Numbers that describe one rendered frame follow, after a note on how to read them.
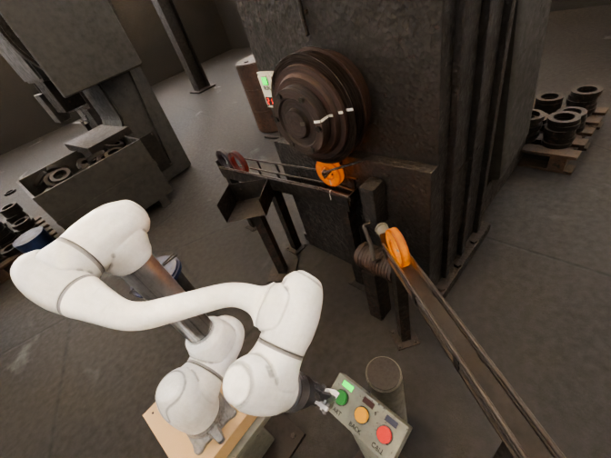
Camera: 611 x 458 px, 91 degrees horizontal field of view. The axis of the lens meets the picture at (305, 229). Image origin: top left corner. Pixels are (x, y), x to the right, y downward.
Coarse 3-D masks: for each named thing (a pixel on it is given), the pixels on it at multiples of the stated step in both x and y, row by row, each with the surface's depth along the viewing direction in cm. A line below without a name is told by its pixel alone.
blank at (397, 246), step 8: (392, 232) 111; (400, 232) 110; (392, 240) 113; (400, 240) 108; (392, 248) 119; (400, 248) 108; (400, 256) 109; (408, 256) 108; (400, 264) 113; (408, 264) 112
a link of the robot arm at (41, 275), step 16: (64, 240) 71; (32, 256) 69; (48, 256) 68; (64, 256) 69; (80, 256) 71; (16, 272) 67; (32, 272) 66; (48, 272) 67; (64, 272) 67; (80, 272) 69; (96, 272) 74; (32, 288) 65; (48, 288) 65; (64, 288) 65; (48, 304) 65
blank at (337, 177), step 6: (318, 162) 147; (318, 168) 150; (330, 168) 144; (342, 168) 142; (318, 174) 153; (330, 174) 151; (336, 174) 143; (342, 174) 143; (324, 180) 153; (330, 180) 149; (336, 180) 146; (342, 180) 146
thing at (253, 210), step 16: (224, 192) 179; (240, 192) 188; (256, 192) 186; (272, 192) 183; (224, 208) 177; (240, 208) 185; (256, 208) 179; (256, 224) 187; (272, 240) 196; (272, 256) 206; (272, 272) 220; (288, 272) 216
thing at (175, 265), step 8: (160, 256) 197; (168, 256) 195; (168, 264) 189; (176, 264) 188; (168, 272) 184; (176, 272) 184; (176, 280) 187; (184, 280) 194; (184, 288) 193; (192, 288) 202; (136, 296) 179
